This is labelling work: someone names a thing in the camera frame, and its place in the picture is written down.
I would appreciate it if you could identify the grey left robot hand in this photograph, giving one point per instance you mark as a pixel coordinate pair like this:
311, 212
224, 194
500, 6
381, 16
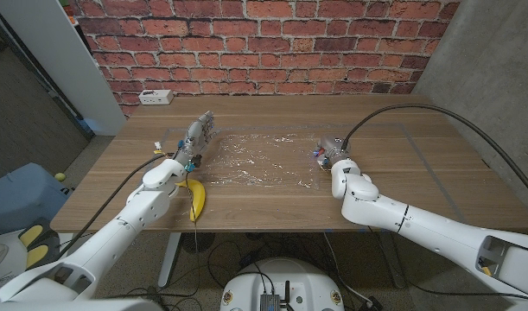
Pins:
194, 138

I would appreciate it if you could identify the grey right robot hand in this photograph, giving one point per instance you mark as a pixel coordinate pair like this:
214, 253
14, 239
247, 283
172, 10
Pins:
332, 150

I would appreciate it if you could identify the clear plastic wrap sheet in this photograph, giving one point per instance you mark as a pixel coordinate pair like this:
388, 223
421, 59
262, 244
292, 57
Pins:
263, 160

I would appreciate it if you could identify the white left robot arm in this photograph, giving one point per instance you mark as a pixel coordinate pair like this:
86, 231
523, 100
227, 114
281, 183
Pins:
108, 246

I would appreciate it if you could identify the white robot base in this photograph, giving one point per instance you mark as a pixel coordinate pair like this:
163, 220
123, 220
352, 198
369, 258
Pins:
307, 285

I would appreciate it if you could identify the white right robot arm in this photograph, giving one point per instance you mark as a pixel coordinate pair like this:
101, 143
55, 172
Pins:
419, 224

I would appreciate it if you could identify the yellow banana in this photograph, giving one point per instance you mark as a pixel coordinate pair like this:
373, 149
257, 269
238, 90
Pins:
199, 198

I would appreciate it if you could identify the yellow green tennis ball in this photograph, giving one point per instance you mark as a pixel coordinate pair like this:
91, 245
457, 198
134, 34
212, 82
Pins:
60, 176

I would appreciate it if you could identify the white power strip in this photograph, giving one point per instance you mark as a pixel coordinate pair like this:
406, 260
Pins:
155, 97

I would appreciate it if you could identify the black round floor fan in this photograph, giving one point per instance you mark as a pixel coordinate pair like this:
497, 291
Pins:
196, 242

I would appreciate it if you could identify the red brick print backdrop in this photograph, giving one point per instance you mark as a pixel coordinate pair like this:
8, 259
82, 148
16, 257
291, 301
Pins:
263, 43

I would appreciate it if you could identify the white table leg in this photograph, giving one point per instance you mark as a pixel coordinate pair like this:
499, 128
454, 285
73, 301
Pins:
168, 263

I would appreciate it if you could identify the grey table leg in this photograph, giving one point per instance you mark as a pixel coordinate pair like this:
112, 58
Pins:
393, 263

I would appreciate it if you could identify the white board panel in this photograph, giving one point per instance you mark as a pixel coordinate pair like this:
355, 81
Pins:
52, 43

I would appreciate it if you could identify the blue grey bin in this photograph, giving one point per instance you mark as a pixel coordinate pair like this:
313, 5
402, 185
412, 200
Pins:
17, 194

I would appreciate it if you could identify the black yellow foot pedal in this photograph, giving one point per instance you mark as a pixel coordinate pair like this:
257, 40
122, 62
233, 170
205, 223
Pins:
30, 235

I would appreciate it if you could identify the white robot chest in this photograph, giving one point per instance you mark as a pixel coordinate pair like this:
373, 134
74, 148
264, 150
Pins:
73, 305

